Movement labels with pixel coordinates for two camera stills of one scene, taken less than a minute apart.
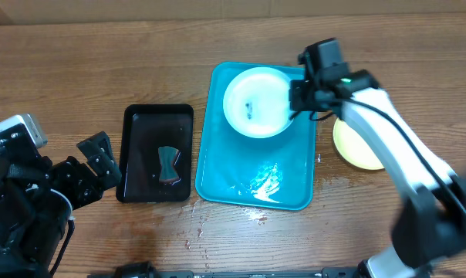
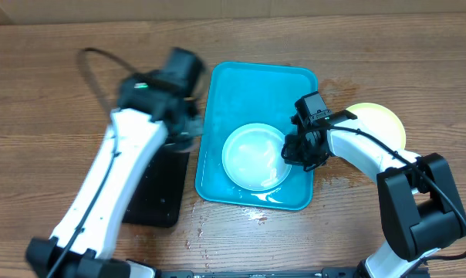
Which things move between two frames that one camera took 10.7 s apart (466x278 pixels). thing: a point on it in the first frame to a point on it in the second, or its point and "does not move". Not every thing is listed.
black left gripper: [105, 166] to [194, 127]
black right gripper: [300, 103] to [295, 158]
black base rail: [140, 269] does not move
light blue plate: [256, 103] to [251, 156]
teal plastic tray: [275, 172] does not move
